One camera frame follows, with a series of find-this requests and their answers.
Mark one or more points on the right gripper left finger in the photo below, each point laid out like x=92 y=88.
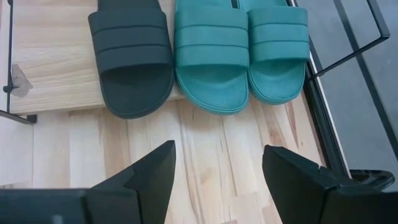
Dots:
x=149 y=186

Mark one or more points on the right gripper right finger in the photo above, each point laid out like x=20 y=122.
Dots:
x=295 y=186

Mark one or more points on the black rubber slide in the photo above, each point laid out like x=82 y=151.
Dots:
x=133 y=56

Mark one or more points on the teal rubber slide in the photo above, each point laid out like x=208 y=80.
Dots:
x=211 y=56
x=276 y=46

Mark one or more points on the wooden shelf with black frame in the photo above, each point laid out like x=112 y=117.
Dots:
x=56 y=62

